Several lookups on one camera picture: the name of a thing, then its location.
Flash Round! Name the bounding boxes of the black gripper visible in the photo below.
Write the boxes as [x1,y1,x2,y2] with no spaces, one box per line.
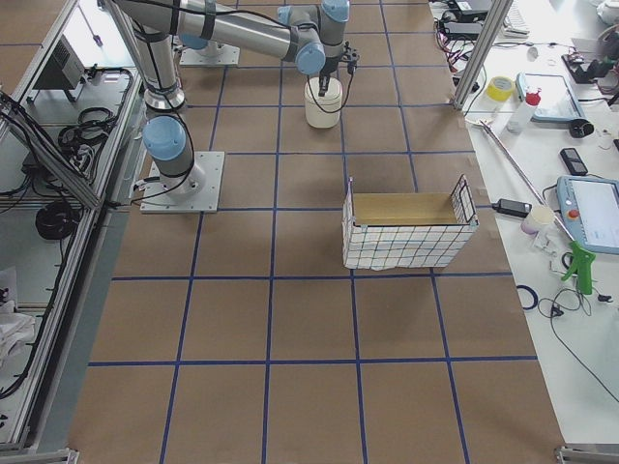
[318,41,360,96]

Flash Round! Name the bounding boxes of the white lidded trash can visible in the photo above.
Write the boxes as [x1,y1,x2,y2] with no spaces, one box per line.
[305,77,342,129]

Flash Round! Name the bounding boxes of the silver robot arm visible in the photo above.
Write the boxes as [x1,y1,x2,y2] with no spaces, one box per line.
[179,34,229,57]
[110,1,359,129]

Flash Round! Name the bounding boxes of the yellow tape roll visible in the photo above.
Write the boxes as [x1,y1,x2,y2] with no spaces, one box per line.
[486,76,516,102]

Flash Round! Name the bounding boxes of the white bottle red cap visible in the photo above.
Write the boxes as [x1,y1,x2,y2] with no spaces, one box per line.
[506,88,541,134]

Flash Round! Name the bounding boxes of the black power adapter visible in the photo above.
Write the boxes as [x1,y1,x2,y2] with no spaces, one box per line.
[491,198,532,218]

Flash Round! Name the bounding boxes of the grey teach pendant upper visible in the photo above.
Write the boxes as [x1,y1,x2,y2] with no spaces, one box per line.
[516,72,585,123]

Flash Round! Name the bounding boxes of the white pink cup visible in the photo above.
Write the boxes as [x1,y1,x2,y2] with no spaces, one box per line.
[520,205,555,235]

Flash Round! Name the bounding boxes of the black tape roll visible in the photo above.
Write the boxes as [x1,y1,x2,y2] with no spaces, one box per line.
[568,118,595,139]

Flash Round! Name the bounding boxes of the grey control box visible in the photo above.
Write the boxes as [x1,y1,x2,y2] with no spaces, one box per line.
[29,35,85,102]

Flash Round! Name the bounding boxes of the blue tape roll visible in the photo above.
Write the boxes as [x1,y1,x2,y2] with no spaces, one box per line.
[516,284,539,311]

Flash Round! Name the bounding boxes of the blue teach pendant lower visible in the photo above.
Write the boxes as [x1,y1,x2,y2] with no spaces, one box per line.
[556,176,618,254]

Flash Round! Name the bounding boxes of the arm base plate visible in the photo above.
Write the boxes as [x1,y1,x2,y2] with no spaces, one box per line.
[180,42,240,68]
[139,151,225,214]

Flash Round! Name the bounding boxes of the checkered wire basket box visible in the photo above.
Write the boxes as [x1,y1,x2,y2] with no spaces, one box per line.
[342,175,479,271]

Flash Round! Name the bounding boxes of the aluminium frame post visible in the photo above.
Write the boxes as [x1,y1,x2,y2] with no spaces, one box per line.
[452,0,513,109]

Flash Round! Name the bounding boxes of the black coiled cable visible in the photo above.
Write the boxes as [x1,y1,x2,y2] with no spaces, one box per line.
[35,200,81,242]

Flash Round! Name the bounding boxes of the long grabber tool green handle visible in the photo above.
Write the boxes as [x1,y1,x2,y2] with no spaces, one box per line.
[476,120,596,295]

